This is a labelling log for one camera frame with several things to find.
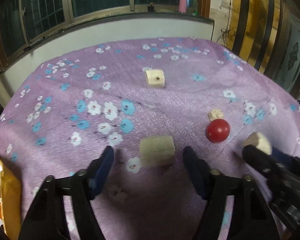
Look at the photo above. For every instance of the golden framed door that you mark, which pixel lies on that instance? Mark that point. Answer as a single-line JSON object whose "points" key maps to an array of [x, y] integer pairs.
{"points": [[265, 25]]}

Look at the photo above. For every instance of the yellow cardboard box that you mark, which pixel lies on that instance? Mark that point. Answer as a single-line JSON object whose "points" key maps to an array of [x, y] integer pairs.
{"points": [[12, 192]]}

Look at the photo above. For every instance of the green bottle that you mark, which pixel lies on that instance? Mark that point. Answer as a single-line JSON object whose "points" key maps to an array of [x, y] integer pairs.
{"points": [[195, 11]]}

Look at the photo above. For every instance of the pink water bottle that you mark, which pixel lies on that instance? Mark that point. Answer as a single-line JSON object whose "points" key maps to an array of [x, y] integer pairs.
{"points": [[182, 1]]}

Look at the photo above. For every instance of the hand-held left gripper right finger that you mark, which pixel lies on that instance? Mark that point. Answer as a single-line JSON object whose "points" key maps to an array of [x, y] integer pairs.
{"points": [[193, 171]]}

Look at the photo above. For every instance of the small dark sill object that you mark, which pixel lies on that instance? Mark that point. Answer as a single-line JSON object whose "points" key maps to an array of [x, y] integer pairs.
{"points": [[151, 7]]}

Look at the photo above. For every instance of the purple floral tablecloth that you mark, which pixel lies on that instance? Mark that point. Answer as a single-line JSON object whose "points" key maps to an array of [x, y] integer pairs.
{"points": [[177, 105]]}

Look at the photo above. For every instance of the white cube with hole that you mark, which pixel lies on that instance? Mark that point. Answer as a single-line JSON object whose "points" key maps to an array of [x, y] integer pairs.
{"points": [[155, 78]]}

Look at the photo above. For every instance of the red tomato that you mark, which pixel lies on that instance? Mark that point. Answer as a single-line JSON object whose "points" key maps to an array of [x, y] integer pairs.
{"points": [[217, 130]]}

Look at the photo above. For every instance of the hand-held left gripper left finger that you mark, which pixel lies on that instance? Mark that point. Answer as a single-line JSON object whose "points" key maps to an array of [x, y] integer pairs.
{"points": [[102, 170]]}

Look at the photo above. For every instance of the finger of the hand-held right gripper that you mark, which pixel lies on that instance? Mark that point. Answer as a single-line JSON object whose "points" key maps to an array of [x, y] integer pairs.
{"points": [[258, 158], [282, 157]]}

